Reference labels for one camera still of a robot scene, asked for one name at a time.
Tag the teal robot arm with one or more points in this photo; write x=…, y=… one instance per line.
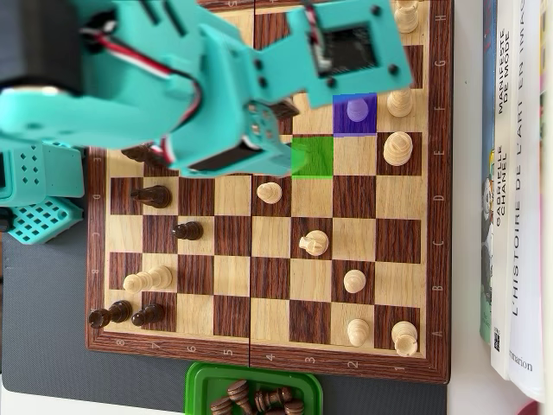
x=108, y=116

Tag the light knight chess piece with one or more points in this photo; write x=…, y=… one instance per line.
x=315, y=243

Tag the dark rook chess piece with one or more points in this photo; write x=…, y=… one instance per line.
x=116, y=312

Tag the dark queen chess piece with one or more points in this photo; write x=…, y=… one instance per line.
x=134, y=153

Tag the light rook chess piece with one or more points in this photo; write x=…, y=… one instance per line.
x=404, y=337
x=411, y=19

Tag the light king chess piece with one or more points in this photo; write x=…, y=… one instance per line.
x=397, y=149

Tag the wooden folding chessboard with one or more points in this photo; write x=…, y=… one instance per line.
x=233, y=276

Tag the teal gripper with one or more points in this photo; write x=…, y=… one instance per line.
x=247, y=156

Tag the teal perforated robot base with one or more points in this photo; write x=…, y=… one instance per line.
x=30, y=227

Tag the pink object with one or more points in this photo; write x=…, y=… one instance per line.
x=535, y=410

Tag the green plastic container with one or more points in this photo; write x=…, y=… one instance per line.
x=198, y=389

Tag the white art history book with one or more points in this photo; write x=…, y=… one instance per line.
x=529, y=259

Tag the dark pawn chess piece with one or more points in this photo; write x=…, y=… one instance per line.
x=151, y=314
x=272, y=398
x=190, y=231

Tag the light bishop chess piece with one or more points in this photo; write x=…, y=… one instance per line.
x=399, y=106

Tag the white Gabrielle Chanel book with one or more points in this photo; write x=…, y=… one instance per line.
x=501, y=281

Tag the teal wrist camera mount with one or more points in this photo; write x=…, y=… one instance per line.
x=389, y=47

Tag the illustrated blue spine book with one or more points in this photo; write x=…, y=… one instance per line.
x=487, y=259

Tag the dark bishop chess piece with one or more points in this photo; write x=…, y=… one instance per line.
x=155, y=196

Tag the light pawn chess piece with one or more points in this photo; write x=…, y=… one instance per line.
x=357, y=110
x=354, y=281
x=270, y=193
x=358, y=332

